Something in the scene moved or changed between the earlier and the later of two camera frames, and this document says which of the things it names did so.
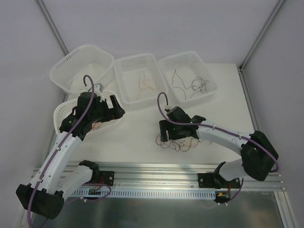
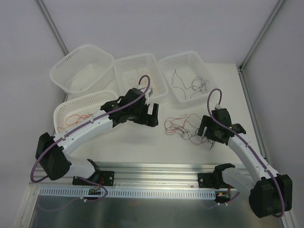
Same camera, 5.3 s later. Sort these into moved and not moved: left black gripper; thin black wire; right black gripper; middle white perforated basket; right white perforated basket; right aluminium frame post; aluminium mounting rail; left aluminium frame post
Moved: right black gripper; left black gripper
Not moved: thin black wire; aluminium mounting rail; middle white perforated basket; right aluminium frame post; right white perforated basket; left aluminium frame post
